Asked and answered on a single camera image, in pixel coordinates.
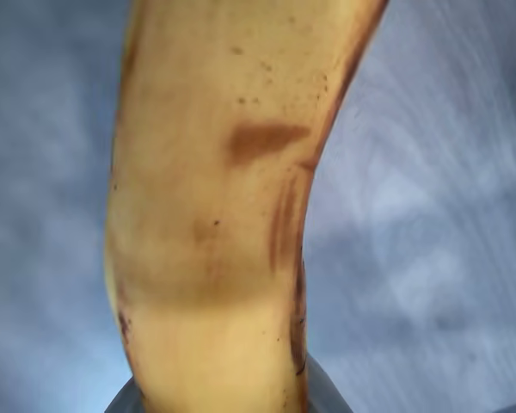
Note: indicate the grey-taped gripper right finger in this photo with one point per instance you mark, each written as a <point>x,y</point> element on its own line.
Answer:
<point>322,391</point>

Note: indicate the grey-taped gripper left finger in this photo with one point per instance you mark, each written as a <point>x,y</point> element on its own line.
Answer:
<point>127,400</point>

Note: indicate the spotted yellow banana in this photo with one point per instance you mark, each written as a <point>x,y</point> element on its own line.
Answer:
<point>206,215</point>

